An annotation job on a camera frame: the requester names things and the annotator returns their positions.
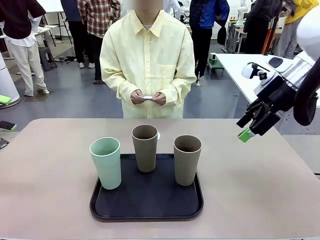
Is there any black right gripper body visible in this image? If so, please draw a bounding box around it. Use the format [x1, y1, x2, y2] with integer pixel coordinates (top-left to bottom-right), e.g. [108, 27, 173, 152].
[255, 76, 298, 113]

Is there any brown tall cup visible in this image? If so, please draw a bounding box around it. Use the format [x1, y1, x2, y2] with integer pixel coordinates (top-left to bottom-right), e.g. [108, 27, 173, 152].
[131, 124, 159, 173]
[173, 134, 203, 187]

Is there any person's right forearm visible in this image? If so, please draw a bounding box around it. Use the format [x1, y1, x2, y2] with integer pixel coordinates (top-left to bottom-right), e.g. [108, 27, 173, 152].
[101, 72, 137, 101]

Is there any person's left forearm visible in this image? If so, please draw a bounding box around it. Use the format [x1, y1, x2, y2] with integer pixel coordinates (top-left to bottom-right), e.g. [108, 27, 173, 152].
[157, 74, 198, 106]

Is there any person's left hand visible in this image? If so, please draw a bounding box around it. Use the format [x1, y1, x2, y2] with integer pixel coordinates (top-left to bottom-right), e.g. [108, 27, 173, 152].
[151, 91, 167, 106]

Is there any person's right hand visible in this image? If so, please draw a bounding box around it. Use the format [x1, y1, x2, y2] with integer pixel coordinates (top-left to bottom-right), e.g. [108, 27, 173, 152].
[130, 90, 146, 105]

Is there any large white table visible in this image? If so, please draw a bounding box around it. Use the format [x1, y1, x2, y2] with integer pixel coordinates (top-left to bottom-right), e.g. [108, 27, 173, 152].
[214, 53, 320, 109]

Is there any person in yellow jacket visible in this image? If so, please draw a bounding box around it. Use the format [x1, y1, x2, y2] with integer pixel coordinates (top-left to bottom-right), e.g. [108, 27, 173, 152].
[273, 0, 320, 60]

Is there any orange and black pole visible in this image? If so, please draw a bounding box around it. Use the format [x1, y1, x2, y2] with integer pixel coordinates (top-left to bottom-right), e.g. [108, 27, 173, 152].
[261, 14, 280, 55]

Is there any small green-topped stand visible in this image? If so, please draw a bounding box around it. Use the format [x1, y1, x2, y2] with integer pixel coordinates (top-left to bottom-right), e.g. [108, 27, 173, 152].
[206, 59, 225, 77]

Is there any person in black clothes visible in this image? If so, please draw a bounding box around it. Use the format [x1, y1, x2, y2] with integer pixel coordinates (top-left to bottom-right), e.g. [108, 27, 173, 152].
[243, 0, 285, 55]

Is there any black hanging bag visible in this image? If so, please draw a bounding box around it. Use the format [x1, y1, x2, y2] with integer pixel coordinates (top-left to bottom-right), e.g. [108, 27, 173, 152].
[216, 26, 227, 46]

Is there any person in blue jacket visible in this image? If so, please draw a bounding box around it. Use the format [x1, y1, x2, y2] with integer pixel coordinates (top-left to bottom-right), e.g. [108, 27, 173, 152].
[189, 0, 230, 87]

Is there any person in yellow shirt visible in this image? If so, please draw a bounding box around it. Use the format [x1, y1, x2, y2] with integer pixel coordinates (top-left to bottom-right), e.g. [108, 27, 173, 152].
[99, 0, 198, 120]

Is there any person in white coat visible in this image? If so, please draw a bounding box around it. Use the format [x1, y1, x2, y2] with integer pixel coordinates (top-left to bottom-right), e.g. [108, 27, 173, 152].
[163, 0, 182, 21]

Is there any black plastic serving tray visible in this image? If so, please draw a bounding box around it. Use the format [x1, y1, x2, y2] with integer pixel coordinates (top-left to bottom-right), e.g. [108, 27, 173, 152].
[89, 153, 205, 223]

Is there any mint green tall cup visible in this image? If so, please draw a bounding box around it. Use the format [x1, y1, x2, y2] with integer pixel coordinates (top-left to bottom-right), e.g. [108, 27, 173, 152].
[89, 136, 123, 191]

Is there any person in plaid shirt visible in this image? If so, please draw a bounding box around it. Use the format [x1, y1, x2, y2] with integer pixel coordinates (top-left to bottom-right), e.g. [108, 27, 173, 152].
[77, 0, 122, 85]

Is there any person in navy top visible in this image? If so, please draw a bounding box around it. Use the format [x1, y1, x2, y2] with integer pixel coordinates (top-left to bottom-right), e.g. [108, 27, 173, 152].
[60, 0, 87, 70]

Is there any grey step stool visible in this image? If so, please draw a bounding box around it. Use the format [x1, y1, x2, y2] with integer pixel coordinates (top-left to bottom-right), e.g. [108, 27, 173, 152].
[38, 46, 58, 72]

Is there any white folding table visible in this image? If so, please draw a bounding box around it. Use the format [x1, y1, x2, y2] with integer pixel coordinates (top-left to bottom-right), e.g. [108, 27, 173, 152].
[32, 24, 60, 48]

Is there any black and green pad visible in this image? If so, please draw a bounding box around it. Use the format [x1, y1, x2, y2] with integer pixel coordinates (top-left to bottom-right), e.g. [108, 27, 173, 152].
[0, 120, 18, 132]

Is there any white cylindrical base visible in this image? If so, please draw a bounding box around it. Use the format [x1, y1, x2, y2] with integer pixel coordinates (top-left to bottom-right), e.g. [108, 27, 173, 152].
[0, 53, 21, 109]

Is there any person in maroon top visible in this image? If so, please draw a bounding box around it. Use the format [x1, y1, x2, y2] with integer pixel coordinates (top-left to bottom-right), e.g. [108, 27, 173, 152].
[0, 0, 48, 97]

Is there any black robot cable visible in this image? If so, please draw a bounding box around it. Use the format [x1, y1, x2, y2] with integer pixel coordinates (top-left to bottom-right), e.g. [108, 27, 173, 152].
[293, 64, 320, 127]

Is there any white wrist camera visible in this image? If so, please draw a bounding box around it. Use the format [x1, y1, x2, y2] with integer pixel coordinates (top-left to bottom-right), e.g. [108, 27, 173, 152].
[241, 61, 278, 95]

